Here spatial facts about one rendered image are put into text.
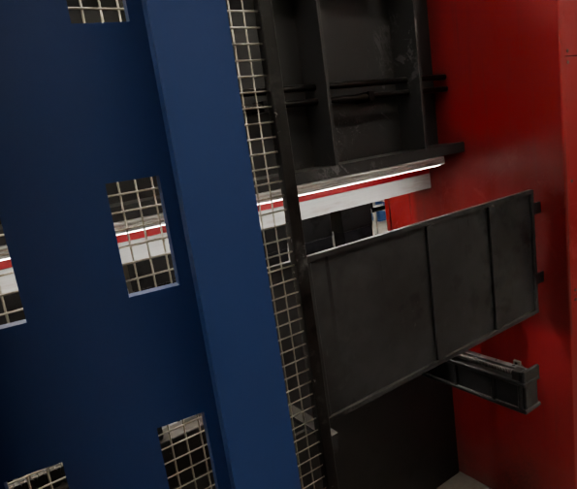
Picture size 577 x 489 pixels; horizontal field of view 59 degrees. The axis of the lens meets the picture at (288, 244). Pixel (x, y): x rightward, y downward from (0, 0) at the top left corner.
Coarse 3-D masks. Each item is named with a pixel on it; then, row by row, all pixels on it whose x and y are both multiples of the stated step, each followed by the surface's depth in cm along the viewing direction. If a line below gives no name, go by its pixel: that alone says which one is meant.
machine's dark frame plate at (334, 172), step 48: (96, 0) 131; (288, 0) 163; (336, 0) 173; (384, 0) 185; (240, 48) 155; (288, 48) 164; (336, 48) 175; (384, 48) 187; (240, 96) 150; (288, 96) 166; (336, 96) 169; (384, 96) 180; (432, 96) 203; (336, 144) 163; (384, 144) 191; (432, 144) 205; (144, 192) 142; (0, 240) 113
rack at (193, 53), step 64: (0, 0) 8; (64, 0) 9; (128, 0) 9; (192, 0) 8; (0, 64) 9; (64, 64) 9; (128, 64) 9; (192, 64) 8; (0, 128) 9; (64, 128) 9; (128, 128) 10; (192, 128) 8; (0, 192) 9; (64, 192) 9; (192, 192) 8; (64, 256) 9; (192, 256) 8; (256, 256) 9; (64, 320) 9; (128, 320) 10; (192, 320) 10; (256, 320) 9; (0, 384) 9; (64, 384) 10; (128, 384) 10; (192, 384) 11; (256, 384) 9; (0, 448) 9; (64, 448) 10; (128, 448) 10; (256, 448) 9
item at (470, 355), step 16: (464, 352) 170; (448, 368) 172; (464, 368) 167; (480, 368) 161; (496, 368) 156; (512, 368) 156; (448, 384) 173; (464, 384) 168; (480, 384) 162; (496, 384) 157; (512, 384) 152; (528, 384) 149; (496, 400) 158; (512, 400) 154; (528, 400) 150
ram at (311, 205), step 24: (336, 192) 187; (360, 192) 194; (384, 192) 201; (408, 192) 208; (264, 216) 171; (312, 216) 182; (120, 240) 145; (144, 240) 149; (168, 240) 153; (0, 264) 129
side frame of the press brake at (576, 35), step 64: (448, 0) 189; (512, 0) 170; (576, 0) 164; (448, 64) 195; (512, 64) 175; (576, 64) 168; (448, 128) 202; (512, 128) 180; (576, 128) 171; (448, 192) 209; (512, 192) 186; (576, 192) 174; (576, 256) 178; (576, 320) 182; (576, 384) 186; (512, 448) 212; (576, 448) 189
